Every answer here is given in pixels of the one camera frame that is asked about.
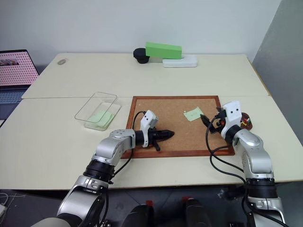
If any open laptop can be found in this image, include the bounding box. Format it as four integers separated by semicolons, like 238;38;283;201
0;49;40;122

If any dark rounded shape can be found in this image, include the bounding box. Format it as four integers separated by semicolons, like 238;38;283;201
122;200;156;227
181;196;206;227

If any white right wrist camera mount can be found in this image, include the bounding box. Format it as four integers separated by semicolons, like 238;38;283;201
223;100;243;126

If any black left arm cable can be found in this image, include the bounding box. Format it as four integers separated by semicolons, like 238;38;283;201
113;110;146;178

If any white floor cable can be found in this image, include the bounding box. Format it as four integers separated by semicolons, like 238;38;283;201
0;192;16;217

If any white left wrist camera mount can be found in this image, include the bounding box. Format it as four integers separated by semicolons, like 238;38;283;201
140;110;159;148

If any single green sticky note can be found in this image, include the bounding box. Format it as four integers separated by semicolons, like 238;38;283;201
184;106;204;122

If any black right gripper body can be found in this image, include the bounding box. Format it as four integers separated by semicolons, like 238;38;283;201
209;109;228;135

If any black round object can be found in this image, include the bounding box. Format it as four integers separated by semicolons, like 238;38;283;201
133;47;151;65

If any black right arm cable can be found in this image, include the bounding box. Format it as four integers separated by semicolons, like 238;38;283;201
205;117;250;184

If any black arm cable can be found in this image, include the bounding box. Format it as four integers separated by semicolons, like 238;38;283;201
205;117;250;184
113;110;146;178

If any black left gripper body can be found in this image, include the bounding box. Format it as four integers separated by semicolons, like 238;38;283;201
147;129;164;152

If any stack of green notes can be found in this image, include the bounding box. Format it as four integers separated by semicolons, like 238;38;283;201
88;110;114;129

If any beige robot torso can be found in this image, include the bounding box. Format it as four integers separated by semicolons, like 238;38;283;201
30;216;80;227

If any flat white case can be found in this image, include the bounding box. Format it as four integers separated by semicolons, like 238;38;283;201
149;54;198;69

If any small brown tray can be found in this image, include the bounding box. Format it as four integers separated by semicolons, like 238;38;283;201
238;113;254;131

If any wood-framed cork board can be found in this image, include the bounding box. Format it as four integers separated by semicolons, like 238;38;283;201
121;95;236;159

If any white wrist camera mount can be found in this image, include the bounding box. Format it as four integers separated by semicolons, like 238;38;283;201
140;110;159;148
223;100;243;126

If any grey partition panel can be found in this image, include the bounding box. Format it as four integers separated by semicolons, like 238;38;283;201
251;0;303;142

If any green cardboard box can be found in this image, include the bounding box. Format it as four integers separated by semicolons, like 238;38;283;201
144;42;183;61

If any clear plastic box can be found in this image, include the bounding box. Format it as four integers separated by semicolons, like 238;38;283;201
74;91;122;130

